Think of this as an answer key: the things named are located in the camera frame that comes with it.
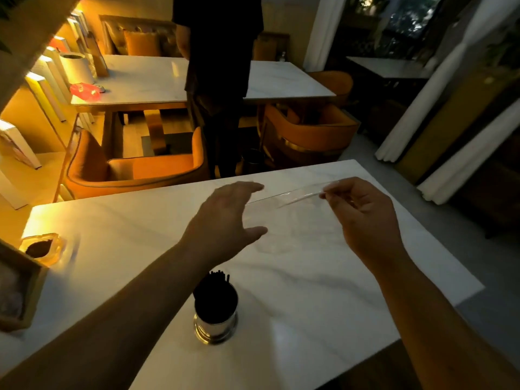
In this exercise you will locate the person's right hand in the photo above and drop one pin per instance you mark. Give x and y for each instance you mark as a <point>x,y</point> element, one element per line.
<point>371,223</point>

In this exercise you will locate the person's left hand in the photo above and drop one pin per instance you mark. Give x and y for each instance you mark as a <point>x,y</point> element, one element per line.
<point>217,227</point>

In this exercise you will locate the person's right thumb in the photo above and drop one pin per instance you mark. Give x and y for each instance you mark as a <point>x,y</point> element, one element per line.
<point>334,207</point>

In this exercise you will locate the person's left thumb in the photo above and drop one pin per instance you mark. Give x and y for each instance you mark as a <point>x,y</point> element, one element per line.
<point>256,234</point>

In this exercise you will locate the clear glass plate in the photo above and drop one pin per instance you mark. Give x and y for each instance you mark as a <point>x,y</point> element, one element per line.
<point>292,223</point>

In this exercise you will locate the person's right forearm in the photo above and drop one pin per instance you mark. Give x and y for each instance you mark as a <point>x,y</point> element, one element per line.
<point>438,333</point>

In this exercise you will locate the person's left forearm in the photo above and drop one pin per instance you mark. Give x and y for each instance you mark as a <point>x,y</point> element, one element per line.
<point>122,320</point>

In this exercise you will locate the black waste bin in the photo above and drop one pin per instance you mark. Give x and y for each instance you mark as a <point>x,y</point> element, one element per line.
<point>254,161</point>

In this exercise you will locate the bundle of black sticks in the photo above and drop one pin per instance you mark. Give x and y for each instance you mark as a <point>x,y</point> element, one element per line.
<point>215,298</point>

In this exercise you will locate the orange armchair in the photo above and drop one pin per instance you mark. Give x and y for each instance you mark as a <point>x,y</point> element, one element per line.
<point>313,133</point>
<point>142,170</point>
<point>335,83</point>

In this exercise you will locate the shiny metal cup holder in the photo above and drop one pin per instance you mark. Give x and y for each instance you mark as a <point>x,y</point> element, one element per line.
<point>215,333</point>

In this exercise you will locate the white curtain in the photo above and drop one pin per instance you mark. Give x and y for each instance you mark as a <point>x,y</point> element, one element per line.
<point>430,93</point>
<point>323,32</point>
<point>467,158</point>

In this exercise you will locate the dark dining table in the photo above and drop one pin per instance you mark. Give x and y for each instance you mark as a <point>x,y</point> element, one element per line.
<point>390,66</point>

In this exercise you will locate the white marble dining table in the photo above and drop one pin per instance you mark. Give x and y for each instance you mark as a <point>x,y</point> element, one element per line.
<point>142,79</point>

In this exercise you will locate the amber glass ashtray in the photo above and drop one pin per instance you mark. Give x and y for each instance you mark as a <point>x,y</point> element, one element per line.
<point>40,249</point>

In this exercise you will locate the orange cushion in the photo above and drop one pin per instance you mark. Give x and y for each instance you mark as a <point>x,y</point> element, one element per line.
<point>142,43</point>

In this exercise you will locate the red glass ashtray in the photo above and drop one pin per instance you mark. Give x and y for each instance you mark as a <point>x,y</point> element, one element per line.
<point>84,92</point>

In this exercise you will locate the wooden tissue box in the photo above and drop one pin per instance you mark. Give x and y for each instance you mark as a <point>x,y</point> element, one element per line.
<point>18,286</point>

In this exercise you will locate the white paper roll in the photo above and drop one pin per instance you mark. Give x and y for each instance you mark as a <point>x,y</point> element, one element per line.
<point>76,68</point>

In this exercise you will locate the white book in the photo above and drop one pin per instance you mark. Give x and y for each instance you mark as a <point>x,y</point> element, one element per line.
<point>16,144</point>

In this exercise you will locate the row of white books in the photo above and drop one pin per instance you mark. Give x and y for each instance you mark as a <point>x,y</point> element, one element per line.
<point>50,77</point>

